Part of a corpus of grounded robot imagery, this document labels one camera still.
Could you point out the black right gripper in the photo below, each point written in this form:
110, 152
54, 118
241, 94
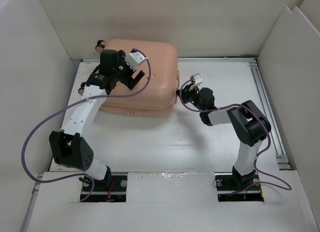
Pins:
185, 92

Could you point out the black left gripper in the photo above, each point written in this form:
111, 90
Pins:
129, 82

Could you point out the pink hard-shell suitcase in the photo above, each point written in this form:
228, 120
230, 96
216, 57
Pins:
155, 94

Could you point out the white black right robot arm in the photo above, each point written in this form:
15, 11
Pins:
249, 123

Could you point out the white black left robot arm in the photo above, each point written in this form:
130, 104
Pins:
68, 145

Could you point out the white foam board front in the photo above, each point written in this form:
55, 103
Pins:
171, 202

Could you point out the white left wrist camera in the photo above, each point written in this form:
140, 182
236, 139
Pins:
134, 59

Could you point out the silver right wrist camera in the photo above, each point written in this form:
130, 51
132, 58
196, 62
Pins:
196, 80

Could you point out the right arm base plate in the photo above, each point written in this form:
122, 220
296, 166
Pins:
229, 189

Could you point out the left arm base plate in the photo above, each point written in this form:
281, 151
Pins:
115, 192

